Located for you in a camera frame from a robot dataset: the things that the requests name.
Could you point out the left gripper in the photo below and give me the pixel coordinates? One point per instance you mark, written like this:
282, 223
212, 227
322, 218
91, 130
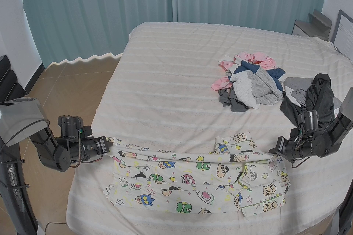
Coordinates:
96, 146

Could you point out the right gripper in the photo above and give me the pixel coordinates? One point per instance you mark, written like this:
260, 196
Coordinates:
285, 149

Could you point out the white printed pyjama top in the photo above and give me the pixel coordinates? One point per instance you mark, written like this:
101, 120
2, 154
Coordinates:
187, 178

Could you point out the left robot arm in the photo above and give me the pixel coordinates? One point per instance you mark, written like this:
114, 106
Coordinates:
52, 151

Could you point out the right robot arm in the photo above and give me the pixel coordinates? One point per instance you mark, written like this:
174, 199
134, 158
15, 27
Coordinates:
328, 143

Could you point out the pile of clothes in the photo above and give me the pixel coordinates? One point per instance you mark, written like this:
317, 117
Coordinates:
248, 85

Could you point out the black garment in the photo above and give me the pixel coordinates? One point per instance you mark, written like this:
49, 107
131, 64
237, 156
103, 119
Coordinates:
320, 96

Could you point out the grey garment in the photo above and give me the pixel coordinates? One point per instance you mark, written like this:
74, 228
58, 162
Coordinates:
296, 83

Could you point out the bed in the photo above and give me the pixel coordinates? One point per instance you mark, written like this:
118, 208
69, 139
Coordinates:
171, 85

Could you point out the black chest of drawers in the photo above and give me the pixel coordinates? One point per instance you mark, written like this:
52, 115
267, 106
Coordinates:
8, 77

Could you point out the grey bedside table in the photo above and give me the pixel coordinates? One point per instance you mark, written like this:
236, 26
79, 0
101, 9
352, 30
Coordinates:
309, 27

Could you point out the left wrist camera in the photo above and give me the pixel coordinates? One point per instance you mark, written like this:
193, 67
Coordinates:
87, 131

